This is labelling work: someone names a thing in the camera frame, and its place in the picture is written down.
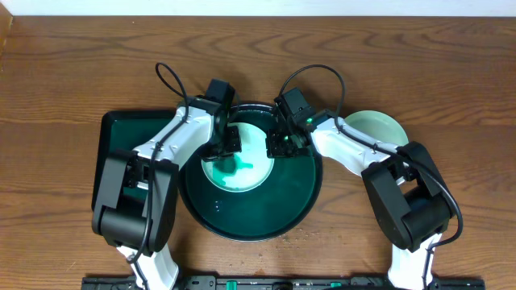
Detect rectangular black tray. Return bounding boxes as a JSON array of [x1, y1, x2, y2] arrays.
[[91, 110, 175, 209]]

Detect light green plate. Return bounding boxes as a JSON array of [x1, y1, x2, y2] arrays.
[[201, 122, 274, 193], [344, 110, 410, 147]]

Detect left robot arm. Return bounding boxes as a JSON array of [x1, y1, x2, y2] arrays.
[[91, 79, 241, 289]]

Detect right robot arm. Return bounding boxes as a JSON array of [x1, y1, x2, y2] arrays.
[[266, 88, 460, 289]]

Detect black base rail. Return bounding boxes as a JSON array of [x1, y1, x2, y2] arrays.
[[80, 274, 486, 290]]

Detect green scouring sponge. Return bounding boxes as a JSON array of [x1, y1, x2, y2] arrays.
[[213, 155, 254, 176]]

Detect round black tray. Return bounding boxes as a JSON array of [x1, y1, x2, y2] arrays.
[[179, 103, 323, 241]]

